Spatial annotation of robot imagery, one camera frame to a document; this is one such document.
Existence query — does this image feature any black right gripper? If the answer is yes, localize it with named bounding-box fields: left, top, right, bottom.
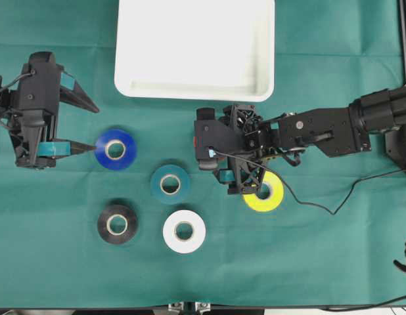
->
left=214, top=104, right=281, bottom=195

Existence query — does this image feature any white tape roll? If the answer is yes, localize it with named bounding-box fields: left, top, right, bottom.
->
left=162, top=210, right=206, bottom=254

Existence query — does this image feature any blue tape roll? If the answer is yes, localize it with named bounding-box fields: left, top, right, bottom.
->
left=94, top=128, right=137, bottom=171

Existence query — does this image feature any yellow tape roll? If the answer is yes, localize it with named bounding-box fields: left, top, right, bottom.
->
left=243, top=172, right=284, bottom=212

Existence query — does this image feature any green table cloth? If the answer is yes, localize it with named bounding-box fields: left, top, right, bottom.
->
left=0, top=1, right=406, bottom=308

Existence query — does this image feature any white plastic tray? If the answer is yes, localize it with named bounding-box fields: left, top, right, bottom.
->
left=114, top=1, right=276, bottom=102

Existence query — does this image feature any black tape roll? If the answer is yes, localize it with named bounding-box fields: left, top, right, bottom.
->
left=97, top=204, right=138, bottom=245

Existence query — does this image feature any teal tape roll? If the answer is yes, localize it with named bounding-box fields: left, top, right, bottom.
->
left=150, top=164, right=191, bottom=205

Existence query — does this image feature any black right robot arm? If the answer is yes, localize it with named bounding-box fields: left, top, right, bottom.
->
left=195, top=85, right=406, bottom=194

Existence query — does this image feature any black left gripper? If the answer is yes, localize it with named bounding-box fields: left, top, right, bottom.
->
left=9, top=52, right=99, bottom=169

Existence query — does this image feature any black right camera cable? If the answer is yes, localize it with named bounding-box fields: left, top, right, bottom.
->
left=209, top=149, right=406, bottom=216

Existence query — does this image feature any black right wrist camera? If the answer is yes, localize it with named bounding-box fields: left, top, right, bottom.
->
left=194, top=106, right=244, bottom=171

